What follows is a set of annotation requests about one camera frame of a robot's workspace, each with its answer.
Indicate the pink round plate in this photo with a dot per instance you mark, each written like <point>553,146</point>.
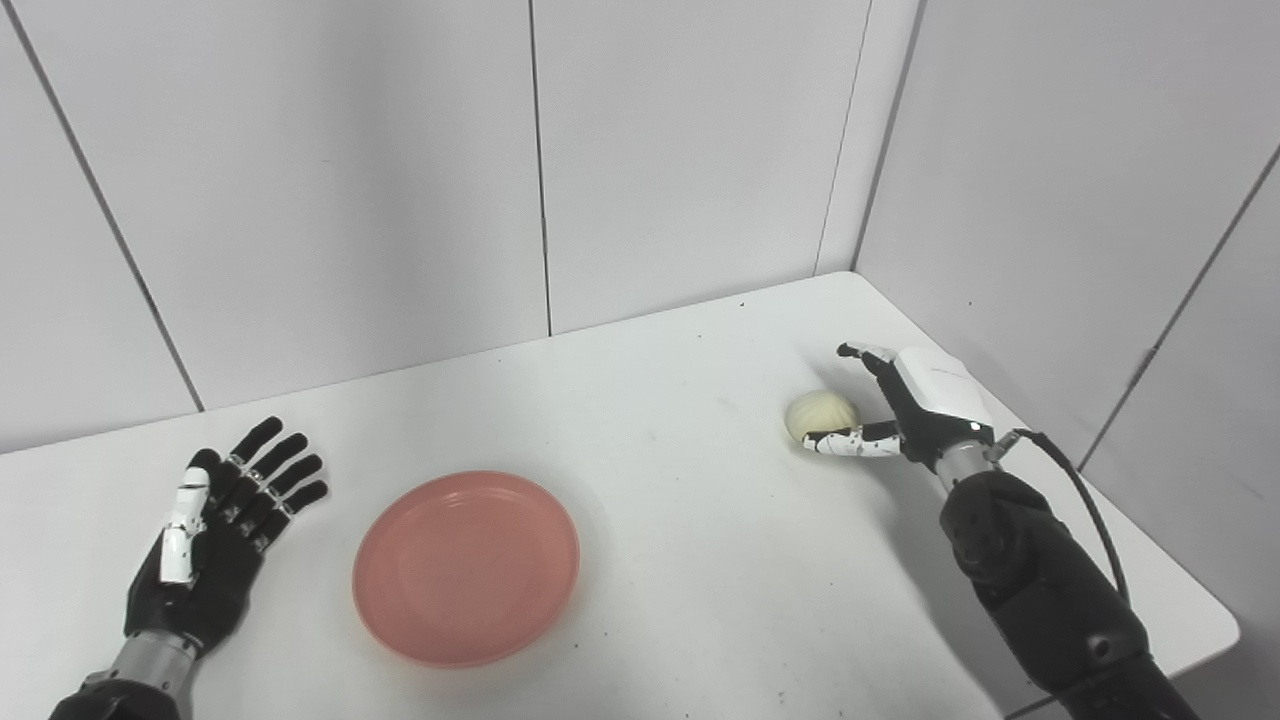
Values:
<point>466,568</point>

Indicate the grey metal door hinge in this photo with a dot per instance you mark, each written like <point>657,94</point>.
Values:
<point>1146,368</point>

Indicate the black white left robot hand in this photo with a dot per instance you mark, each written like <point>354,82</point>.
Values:
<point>205,570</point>

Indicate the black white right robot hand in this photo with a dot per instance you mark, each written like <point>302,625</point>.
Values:
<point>935,405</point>

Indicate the white steamed bun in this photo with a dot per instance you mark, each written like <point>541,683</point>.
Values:
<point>820,412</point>

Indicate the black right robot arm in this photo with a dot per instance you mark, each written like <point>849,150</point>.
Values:
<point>1050,590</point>

